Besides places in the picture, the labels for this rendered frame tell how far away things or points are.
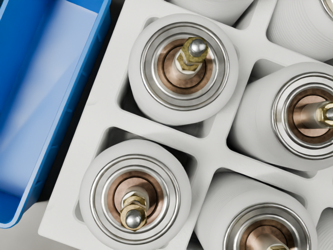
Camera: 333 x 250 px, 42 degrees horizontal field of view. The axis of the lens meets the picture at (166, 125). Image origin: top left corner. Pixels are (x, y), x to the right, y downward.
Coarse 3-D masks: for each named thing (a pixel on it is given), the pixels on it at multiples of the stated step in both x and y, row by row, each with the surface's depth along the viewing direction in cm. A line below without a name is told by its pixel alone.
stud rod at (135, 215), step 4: (128, 212) 28; (132, 212) 27; (136, 212) 28; (128, 216) 27; (132, 216) 27; (136, 216) 27; (140, 216) 28; (128, 220) 27; (132, 220) 27; (136, 220) 27; (140, 220) 27; (128, 224) 27; (132, 224) 27; (136, 224) 27; (132, 228) 27
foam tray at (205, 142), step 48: (144, 0) 44; (240, 48) 44; (96, 96) 43; (240, 96) 44; (96, 144) 43; (192, 144) 44; (192, 192) 44; (288, 192) 49; (96, 240) 43; (192, 240) 54
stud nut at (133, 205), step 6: (126, 204) 29; (132, 204) 28; (138, 204) 29; (120, 210) 29; (126, 210) 28; (138, 210) 29; (144, 210) 29; (120, 216) 28; (144, 216) 29; (144, 222) 29; (126, 228) 28; (138, 228) 28
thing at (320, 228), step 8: (328, 208) 52; (320, 216) 49; (328, 216) 48; (320, 224) 46; (328, 224) 46; (320, 232) 45; (328, 232) 44; (320, 240) 44; (328, 240) 43; (320, 248) 43; (328, 248) 41
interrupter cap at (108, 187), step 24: (120, 168) 36; (144, 168) 36; (168, 168) 36; (96, 192) 36; (120, 192) 36; (168, 192) 36; (96, 216) 36; (168, 216) 36; (120, 240) 36; (144, 240) 36
